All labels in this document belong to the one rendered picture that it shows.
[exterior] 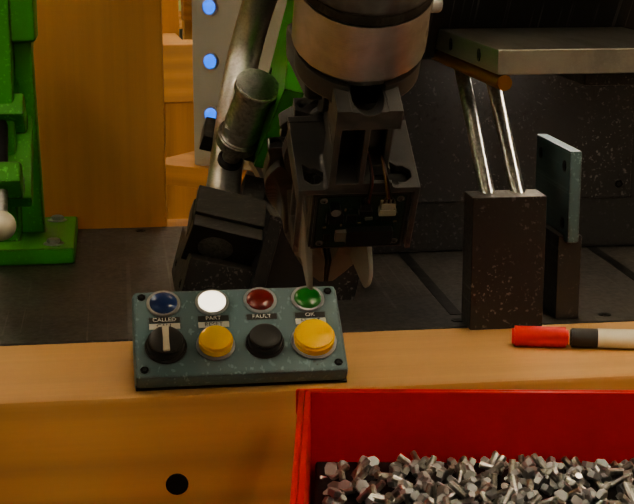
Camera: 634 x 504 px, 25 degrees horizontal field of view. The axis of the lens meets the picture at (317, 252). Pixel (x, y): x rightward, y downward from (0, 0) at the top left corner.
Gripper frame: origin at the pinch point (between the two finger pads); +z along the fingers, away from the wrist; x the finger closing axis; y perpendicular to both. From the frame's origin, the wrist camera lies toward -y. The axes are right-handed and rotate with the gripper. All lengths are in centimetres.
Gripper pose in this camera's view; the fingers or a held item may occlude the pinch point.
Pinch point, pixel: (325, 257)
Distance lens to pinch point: 97.3
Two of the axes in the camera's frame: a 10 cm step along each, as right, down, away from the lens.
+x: 9.9, -0.4, 1.3
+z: -0.8, 6.7, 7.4
